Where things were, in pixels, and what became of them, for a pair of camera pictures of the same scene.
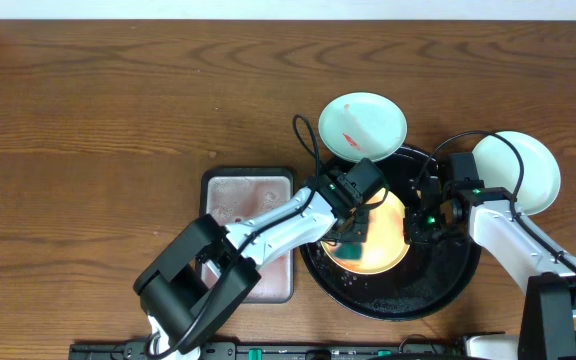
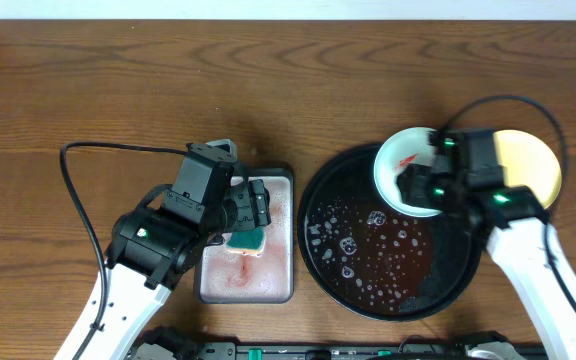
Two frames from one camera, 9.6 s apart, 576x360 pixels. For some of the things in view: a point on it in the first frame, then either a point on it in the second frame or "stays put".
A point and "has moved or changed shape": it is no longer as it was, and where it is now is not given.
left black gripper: [353, 229] → [250, 204]
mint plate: [363, 125] → [398, 151]
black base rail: [274, 351] stays put
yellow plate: [385, 247] → [528, 163]
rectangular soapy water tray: [235, 193] stays put
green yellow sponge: [348, 250] has moved or changed shape
